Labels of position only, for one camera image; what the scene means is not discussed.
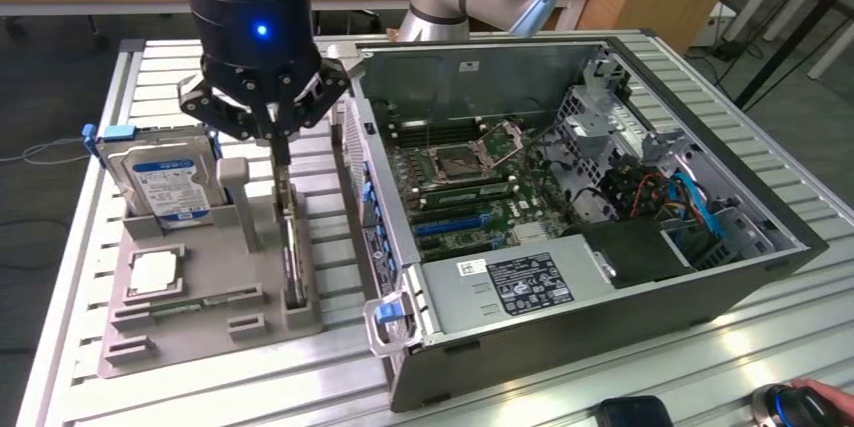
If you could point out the green motherboard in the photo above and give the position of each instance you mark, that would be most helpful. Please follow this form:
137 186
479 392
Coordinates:
527 207

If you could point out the metal socket cover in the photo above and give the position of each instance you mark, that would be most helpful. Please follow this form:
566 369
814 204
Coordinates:
500 139

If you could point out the round black silver 3D mouse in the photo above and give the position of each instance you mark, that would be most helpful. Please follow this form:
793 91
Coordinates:
767 409

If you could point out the long PCIe expansion slot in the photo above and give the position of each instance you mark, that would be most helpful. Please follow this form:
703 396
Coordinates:
447 211
447 223

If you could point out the perforated metal disk bay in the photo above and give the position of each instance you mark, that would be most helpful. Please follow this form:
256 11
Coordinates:
587 122

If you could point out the grey power supply unit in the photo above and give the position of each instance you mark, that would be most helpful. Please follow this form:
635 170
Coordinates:
467 297

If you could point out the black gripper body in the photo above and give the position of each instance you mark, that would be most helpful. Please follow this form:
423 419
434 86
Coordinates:
247 47

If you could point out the black metal pole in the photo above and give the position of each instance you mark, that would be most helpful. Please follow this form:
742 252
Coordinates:
795 42

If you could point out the silver chipset heatsink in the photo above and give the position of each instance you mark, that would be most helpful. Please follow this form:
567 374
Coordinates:
534 233

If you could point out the thin socket locking lever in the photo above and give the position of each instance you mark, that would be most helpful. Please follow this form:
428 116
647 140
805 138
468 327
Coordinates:
427 132

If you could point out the green RAM stick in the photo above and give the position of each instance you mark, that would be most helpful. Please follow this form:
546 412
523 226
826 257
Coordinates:
467 193
176 308

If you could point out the person's hand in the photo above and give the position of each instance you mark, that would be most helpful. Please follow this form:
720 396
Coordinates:
837 392

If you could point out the silver CPU chip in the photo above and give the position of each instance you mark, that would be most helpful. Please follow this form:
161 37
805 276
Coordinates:
155 272

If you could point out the graphics card with metal bracket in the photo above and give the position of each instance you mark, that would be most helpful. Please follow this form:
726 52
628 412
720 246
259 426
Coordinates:
293 257

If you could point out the grey plastic parts rack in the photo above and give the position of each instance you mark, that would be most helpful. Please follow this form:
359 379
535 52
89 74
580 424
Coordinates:
220 287

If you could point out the open black PC case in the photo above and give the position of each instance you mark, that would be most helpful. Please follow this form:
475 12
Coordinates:
567 347

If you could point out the hard disk with blue caddy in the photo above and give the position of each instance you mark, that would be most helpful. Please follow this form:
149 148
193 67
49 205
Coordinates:
167 182

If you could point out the black phone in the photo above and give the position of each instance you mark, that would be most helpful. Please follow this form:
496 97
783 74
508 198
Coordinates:
634 414

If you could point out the blue case latch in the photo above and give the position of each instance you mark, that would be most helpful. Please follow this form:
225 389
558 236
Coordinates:
390 311

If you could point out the white table frame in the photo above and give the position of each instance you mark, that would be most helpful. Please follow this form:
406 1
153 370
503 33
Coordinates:
827 57

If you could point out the CPU socket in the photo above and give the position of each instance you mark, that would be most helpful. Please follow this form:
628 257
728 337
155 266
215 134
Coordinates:
460 164

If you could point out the black plastic shroud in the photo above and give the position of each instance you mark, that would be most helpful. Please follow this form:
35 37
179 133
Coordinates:
634 252

